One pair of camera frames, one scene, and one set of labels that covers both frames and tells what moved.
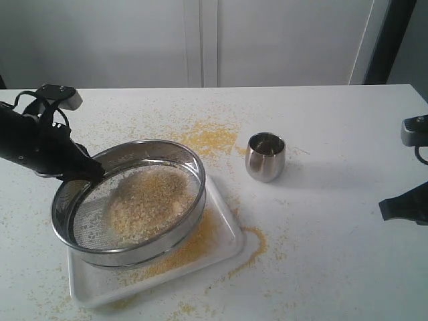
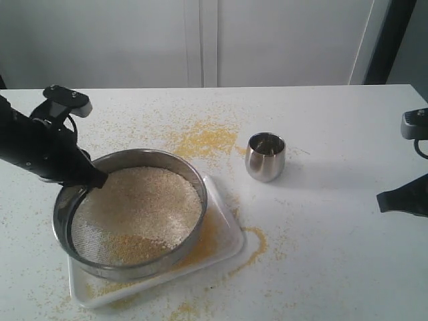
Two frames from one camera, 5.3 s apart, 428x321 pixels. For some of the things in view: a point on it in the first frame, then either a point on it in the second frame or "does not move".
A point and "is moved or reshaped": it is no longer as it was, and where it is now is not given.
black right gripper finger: (412, 204) to (411, 197)
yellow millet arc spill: (257, 254) does not move
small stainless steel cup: (265, 156) does not move
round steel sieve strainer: (148, 205) is moved or reshaped
